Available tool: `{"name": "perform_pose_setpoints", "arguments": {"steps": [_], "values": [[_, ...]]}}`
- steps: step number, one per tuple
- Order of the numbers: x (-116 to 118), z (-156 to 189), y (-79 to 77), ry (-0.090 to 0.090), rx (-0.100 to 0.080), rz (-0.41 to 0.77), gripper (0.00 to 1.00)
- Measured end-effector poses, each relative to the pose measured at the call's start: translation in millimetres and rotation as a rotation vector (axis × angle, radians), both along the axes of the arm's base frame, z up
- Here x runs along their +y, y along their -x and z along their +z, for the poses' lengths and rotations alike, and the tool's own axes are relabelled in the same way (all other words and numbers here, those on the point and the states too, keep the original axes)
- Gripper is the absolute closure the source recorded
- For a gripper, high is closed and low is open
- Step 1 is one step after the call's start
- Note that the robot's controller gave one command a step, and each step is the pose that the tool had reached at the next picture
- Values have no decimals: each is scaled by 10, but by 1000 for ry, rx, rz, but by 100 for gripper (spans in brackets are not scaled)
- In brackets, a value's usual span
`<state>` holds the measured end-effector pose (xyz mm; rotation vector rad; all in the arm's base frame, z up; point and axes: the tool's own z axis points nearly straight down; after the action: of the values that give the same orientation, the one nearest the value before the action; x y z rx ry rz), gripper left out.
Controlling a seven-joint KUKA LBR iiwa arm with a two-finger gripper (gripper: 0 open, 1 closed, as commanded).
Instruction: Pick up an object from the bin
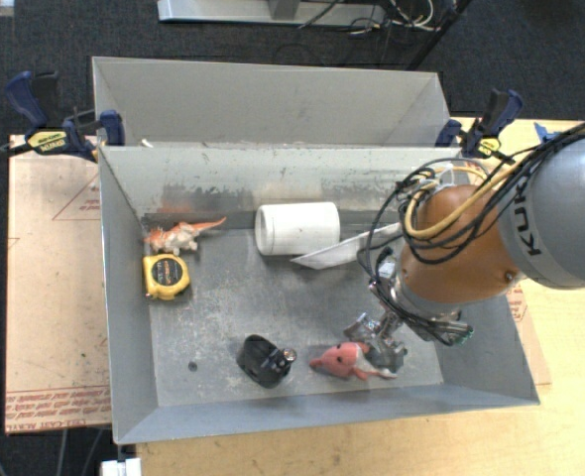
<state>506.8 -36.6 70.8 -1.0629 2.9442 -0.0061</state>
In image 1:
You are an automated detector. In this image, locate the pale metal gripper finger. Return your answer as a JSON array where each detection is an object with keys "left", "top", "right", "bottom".
[
  {"left": 365, "top": 356, "right": 399, "bottom": 381},
  {"left": 343, "top": 313, "right": 376, "bottom": 354}
]

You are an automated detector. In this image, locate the pink toy animal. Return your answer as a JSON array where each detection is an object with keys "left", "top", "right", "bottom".
[{"left": 308, "top": 341, "right": 398, "bottom": 382}]

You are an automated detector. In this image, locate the grey metal bin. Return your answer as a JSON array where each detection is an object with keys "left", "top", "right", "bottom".
[{"left": 91, "top": 56, "right": 541, "bottom": 446}]

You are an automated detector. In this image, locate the black device with silver knob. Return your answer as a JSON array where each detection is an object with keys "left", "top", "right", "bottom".
[{"left": 235, "top": 333, "right": 298, "bottom": 390}]

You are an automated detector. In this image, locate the white cylinder cup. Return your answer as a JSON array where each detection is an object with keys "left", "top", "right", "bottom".
[{"left": 254, "top": 201, "right": 342, "bottom": 258}]

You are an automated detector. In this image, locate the yellow tape measure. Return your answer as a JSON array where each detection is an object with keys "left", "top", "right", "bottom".
[{"left": 141, "top": 253, "right": 193, "bottom": 302}]

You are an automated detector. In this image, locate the orange toy dinosaur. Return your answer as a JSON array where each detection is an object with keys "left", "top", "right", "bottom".
[{"left": 143, "top": 215, "right": 228, "bottom": 257}]

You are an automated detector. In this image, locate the brown cardboard board red print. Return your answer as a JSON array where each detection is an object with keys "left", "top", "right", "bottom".
[{"left": 4, "top": 134, "right": 554, "bottom": 436}]

